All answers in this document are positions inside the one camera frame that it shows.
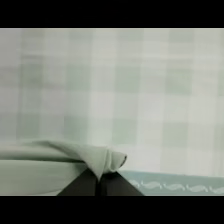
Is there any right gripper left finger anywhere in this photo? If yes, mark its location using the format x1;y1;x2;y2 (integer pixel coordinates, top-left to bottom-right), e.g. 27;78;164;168
56;168;100;197

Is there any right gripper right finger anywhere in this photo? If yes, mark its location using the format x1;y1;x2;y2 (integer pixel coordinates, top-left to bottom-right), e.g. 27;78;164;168
97;170;145;197

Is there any pale green shirt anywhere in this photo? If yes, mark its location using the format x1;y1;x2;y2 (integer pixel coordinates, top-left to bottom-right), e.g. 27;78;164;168
0;139;129;197

